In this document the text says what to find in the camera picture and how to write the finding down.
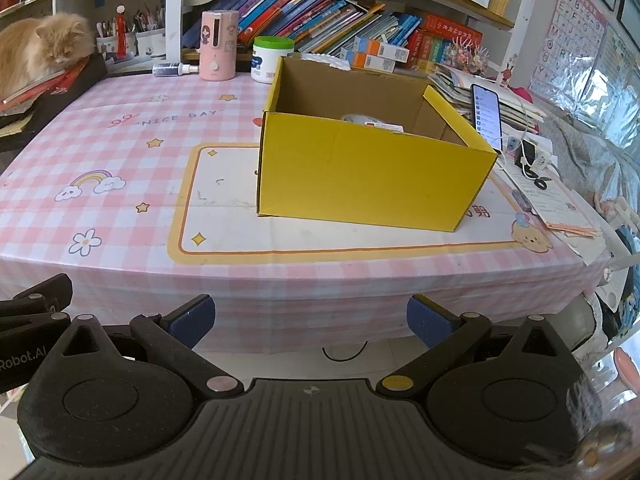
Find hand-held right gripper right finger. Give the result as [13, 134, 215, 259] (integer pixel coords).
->
[375, 294, 572, 398]

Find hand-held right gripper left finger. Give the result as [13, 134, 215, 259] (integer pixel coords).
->
[60, 294, 244, 401]

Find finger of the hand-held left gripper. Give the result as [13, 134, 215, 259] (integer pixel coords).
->
[0, 311, 72, 336]
[0, 274, 74, 317]

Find yellow cardboard box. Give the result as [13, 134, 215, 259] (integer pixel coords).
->
[256, 55, 500, 233]

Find pink checked tablecloth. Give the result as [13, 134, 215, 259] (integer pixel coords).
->
[0, 71, 613, 356]

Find white plastic chair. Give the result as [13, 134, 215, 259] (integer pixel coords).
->
[570, 260, 640, 353]

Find paper sheets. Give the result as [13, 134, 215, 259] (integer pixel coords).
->
[500, 162, 608, 266]

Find red folder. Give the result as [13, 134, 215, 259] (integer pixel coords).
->
[0, 55, 93, 107]

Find smartphone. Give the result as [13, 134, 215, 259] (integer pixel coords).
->
[471, 84, 503, 152]

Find grey quilted blanket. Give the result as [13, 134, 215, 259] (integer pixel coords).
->
[542, 107, 640, 211]

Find stack of notebooks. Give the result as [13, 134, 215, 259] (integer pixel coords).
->
[430, 65, 545, 132]

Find orange fluffy cat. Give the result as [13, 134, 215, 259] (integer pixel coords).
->
[0, 12, 97, 103]

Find small spray bottle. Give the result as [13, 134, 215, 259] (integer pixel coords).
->
[152, 61, 197, 77]

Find orange white carton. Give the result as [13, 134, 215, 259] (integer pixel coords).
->
[345, 52, 397, 72]
[354, 36, 409, 61]

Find red white figure pen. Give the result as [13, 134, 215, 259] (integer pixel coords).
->
[114, 5, 127, 58]

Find white pen holder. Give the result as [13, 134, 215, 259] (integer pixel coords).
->
[96, 27, 167, 59]

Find white jar green lid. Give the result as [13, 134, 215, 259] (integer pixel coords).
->
[251, 36, 295, 85]

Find pink humidifier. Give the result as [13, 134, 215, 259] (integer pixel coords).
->
[200, 10, 240, 82]

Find white ruffled pouch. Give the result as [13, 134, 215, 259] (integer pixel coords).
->
[300, 52, 352, 72]

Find red boxed book set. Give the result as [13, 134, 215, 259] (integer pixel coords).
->
[415, 14, 483, 68]

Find white wooden bookshelf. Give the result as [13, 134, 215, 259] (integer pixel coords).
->
[0, 0, 546, 78]

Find pink alphabet poster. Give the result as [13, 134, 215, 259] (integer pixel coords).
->
[532, 0, 608, 96]

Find row of picture books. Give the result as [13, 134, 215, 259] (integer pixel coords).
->
[182, 0, 426, 56]

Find black cable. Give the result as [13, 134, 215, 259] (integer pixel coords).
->
[320, 341, 371, 364]

